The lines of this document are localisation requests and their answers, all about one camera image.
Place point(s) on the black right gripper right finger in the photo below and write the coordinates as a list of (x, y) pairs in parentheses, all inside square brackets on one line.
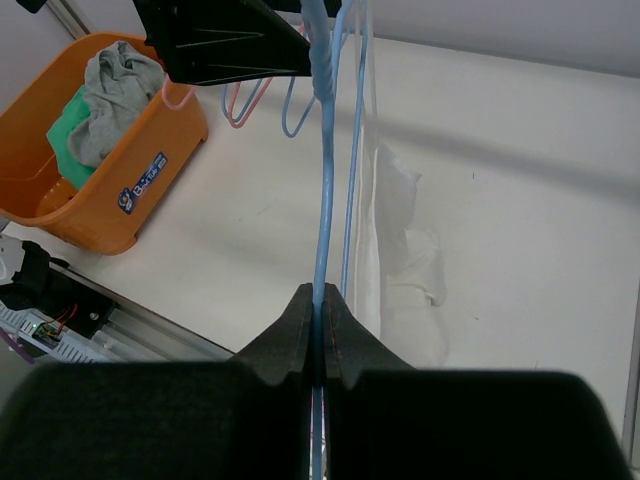
[(388, 420)]

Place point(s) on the grey tank top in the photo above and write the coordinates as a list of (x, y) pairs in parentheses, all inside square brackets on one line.
[(119, 83)]

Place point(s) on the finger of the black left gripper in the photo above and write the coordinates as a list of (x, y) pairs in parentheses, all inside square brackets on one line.
[(221, 42)]

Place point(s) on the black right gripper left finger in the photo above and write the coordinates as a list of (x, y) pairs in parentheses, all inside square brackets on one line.
[(247, 417)]

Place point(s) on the white tank top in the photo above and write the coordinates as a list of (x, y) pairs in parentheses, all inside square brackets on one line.
[(396, 280)]

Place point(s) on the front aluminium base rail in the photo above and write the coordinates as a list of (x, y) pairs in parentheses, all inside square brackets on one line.
[(132, 332)]

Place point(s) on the blue wire hanger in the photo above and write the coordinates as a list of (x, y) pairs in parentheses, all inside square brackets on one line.
[(239, 100), (294, 116), (326, 42)]

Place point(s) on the orange plastic tub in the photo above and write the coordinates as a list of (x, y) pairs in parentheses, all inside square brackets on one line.
[(107, 213)]

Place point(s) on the green tank top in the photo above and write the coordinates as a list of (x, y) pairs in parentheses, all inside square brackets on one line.
[(73, 114)]

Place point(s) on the white slotted cable duct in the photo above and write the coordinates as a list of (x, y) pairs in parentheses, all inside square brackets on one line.
[(31, 329)]

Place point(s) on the pink wire hanger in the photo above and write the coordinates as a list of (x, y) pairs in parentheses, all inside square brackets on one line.
[(175, 95), (238, 121)]

